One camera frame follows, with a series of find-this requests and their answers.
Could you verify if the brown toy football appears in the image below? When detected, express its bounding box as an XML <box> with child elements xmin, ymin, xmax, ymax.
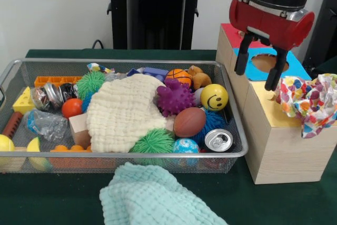
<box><xmin>174</xmin><ymin>107</ymin><xmax>206</xmax><ymax>138</ymax></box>

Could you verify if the mint green knitted cloth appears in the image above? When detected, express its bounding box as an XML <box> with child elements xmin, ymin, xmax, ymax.
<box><xmin>100</xmin><ymin>161</ymin><xmax>227</xmax><ymax>225</ymax></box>

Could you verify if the green spiky ball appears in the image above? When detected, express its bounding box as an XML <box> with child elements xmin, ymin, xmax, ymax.
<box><xmin>130</xmin><ymin>128</ymin><xmax>176</xmax><ymax>168</ymax></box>
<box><xmin>77</xmin><ymin>71</ymin><xmax>106</xmax><ymax>100</ymax></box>

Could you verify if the yellow smiley face ball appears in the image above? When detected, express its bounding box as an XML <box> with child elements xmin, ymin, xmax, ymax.
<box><xmin>201</xmin><ymin>83</ymin><xmax>229</xmax><ymax>111</ymax></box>

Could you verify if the white multicolour print cloth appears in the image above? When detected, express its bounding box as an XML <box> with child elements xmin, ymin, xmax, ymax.
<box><xmin>275</xmin><ymin>73</ymin><xmax>337</xmax><ymax>139</ymax></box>

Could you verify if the purple spiky ball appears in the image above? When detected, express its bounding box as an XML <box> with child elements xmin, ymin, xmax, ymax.
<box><xmin>156</xmin><ymin>79</ymin><xmax>196</xmax><ymax>117</ymax></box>

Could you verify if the wooden box with three holes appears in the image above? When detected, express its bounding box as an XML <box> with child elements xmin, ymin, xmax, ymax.
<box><xmin>216</xmin><ymin>22</ymin><xmax>337</xmax><ymax>184</ymax></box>

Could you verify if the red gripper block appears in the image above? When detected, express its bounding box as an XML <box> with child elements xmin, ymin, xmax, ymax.
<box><xmin>229</xmin><ymin>0</ymin><xmax>315</xmax><ymax>92</ymax></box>

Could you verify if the orange toy basketball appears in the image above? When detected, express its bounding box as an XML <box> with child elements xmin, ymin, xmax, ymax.
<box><xmin>166</xmin><ymin>69</ymin><xmax>193</xmax><ymax>85</ymax></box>

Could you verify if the yellow cheese wedge toy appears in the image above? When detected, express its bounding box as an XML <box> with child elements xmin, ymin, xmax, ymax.
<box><xmin>13</xmin><ymin>86</ymin><xmax>36</xmax><ymax>115</ymax></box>

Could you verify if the plain yellow ball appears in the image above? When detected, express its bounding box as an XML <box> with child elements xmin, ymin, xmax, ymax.
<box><xmin>0</xmin><ymin>134</ymin><xmax>16</xmax><ymax>172</ymax></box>

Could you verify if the orange toy brick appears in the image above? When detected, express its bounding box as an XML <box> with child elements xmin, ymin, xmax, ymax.
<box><xmin>50</xmin><ymin>144</ymin><xmax>93</xmax><ymax>155</ymax></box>

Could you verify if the orange plastic tray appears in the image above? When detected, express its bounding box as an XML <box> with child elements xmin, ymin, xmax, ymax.
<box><xmin>34</xmin><ymin>75</ymin><xmax>84</xmax><ymax>87</ymax></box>

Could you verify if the red ball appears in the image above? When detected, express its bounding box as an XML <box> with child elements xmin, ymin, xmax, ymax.
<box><xmin>62</xmin><ymin>98</ymin><xmax>84</xmax><ymax>119</ymax></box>

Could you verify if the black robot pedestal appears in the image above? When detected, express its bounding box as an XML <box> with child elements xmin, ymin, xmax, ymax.
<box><xmin>102</xmin><ymin>0</ymin><xmax>212</xmax><ymax>51</ymax></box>

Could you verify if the plain wooden block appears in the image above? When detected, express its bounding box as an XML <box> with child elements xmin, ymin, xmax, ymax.
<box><xmin>68</xmin><ymin>113</ymin><xmax>92</xmax><ymax>149</ymax></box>

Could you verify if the shallow wire mesh bin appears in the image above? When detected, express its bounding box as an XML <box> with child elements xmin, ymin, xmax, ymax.
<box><xmin>0</xmin><ymin>58</ymin><xmax>249</xmax><ymax>174</ymax></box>

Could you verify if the black cable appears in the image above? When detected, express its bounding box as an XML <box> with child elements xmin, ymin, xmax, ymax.
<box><xmin>92</xmin><ymin>39</ymin><xmax>106</xmax><ymax>51</ymax></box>

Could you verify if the silver drink can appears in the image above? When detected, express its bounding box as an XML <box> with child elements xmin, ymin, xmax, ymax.
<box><xmin>204</xmin><ymin>129</ymin><xmax>233</xmax><ymax>152</ymax></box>

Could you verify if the cream knitted cloth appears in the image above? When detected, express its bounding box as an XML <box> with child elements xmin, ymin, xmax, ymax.
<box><xmin>86</xmin><ymin>73</ymin><xmax>175</xmax><ymax>153</ymax></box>

